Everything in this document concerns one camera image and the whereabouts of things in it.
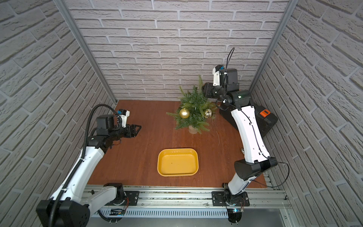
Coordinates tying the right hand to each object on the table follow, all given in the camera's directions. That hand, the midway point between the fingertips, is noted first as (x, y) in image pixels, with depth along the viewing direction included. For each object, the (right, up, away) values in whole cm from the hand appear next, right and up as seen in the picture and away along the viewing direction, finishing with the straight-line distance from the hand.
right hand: (209, 87), depth 70 cm
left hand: (-39, -19, +8) cm, 44 cm away
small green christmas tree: (-6, -8, +7) cm, 12 cm away
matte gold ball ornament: (-13, -13, +4) cm, 18 cm away
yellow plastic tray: (-17, -44, +18) cm, 51 cm away
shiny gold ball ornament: (0, -13, +6) cm, 14 cm away
